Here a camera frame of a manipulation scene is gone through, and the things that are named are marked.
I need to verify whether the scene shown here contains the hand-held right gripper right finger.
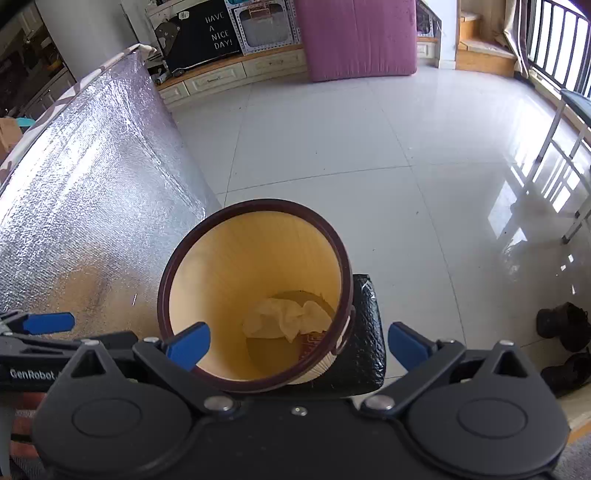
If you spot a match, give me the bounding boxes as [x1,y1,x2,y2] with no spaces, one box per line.
[360,322,539,416]

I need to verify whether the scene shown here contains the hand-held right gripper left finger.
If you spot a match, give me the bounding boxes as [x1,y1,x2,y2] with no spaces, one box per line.
[60,322,237,416]

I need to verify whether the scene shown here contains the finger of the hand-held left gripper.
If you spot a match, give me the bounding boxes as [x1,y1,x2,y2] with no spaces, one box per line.
[0,331,139,357]
[0,311,76,337]

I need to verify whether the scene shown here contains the wood-look bin with brown rim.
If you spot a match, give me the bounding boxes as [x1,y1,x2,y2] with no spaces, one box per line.
[157,198,355,394]

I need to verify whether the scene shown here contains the person's left hand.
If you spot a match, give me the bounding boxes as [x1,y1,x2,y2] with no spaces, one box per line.
[9,392,48,462]

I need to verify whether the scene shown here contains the black textured bag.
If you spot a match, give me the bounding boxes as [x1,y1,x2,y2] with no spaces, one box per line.
[318,273,387,398]

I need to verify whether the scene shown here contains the crumpled white tissue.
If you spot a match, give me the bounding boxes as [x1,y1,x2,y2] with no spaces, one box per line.
[242,298,333,343]

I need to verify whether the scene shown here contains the black shoe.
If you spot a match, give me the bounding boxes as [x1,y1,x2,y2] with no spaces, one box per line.
[540,353,591,398]
[536,302,591,354]

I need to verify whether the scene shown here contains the brown cardboard box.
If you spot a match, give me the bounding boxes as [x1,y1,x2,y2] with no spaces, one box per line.
[0,117,24,158]

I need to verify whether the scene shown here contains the cream kitchen cabinets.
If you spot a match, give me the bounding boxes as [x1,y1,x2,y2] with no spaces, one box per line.
[0,0,77,121]

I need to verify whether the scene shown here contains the low wooden drawer cabinet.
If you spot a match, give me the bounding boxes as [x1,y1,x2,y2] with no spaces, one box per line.
[154,44,310,109]

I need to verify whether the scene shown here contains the metal-framed chair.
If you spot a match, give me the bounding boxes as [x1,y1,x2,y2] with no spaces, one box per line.
[522,89,591,245]

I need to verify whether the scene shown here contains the wooden stair steps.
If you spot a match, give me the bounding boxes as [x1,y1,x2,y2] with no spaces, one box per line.
[455,9,517,78]

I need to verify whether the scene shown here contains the purple mattress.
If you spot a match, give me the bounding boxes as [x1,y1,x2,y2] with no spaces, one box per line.
[294,0,419,84]

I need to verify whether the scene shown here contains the black sign board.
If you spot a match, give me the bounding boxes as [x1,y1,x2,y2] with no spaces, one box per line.
[154,0,243,75]

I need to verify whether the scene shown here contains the beige curtain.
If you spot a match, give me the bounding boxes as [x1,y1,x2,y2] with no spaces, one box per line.
[501,0,536,79]

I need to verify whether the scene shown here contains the dotted white cardboard box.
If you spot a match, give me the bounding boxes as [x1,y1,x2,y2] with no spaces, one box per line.
[228,0,303,56]

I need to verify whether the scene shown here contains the dark-framed window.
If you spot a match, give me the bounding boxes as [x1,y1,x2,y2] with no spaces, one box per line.
[526,0,591,100]

